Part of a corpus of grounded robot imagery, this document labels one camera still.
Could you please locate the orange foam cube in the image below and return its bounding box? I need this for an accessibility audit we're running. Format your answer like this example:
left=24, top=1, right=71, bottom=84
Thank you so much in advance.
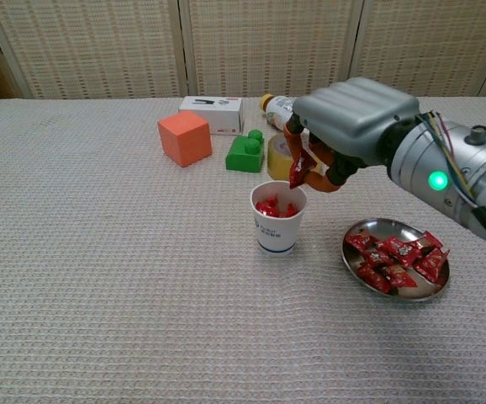
left=156, top=110, right=213, bottom=169

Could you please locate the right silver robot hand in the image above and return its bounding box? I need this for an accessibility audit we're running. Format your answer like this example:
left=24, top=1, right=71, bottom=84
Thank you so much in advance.
left=283, top=77, right=421, bottom=194

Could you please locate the silver metal plate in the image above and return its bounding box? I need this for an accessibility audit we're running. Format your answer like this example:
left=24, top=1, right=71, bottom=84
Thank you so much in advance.
left=341, top=217, right=451, bottom=300

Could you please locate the white paper cup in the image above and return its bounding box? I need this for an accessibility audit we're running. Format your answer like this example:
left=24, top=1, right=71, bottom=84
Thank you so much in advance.
left=250, top=179, right=309, bottom=257

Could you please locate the green toy brick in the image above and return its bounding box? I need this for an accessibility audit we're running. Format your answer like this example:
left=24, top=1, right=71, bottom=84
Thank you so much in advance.
left=225, top=129, right=266, bottom=173

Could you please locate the beige woven tablecloth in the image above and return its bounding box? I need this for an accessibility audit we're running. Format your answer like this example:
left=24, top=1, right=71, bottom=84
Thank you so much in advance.
left=0, top=96, right=486, bottom=404

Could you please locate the white labelled drink bottle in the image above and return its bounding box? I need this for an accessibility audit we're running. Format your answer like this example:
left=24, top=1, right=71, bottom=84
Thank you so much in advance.
left=260, top=93, right=297, bottom=130

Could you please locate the yellow tape roll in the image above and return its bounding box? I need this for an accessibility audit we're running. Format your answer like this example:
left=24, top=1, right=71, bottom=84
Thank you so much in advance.
left=267, top=134, right=298, bottom=181

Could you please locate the white stapler box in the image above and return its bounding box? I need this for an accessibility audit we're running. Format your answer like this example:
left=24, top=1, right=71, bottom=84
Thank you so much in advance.
left=178, top=96, right=245, bottom=136

